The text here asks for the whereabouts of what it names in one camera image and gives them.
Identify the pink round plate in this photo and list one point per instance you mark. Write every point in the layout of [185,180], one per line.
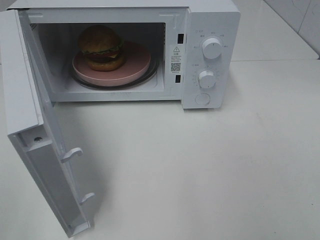
[131,63]

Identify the burger with lettuce and tomato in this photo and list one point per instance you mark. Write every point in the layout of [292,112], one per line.
[102,48]

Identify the white microwave oven body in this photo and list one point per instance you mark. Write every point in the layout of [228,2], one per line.
[176,29]

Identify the upper white power knob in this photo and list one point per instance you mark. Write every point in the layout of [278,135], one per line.
[212,47]

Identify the round white door button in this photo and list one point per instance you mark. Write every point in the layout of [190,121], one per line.
[202,99]

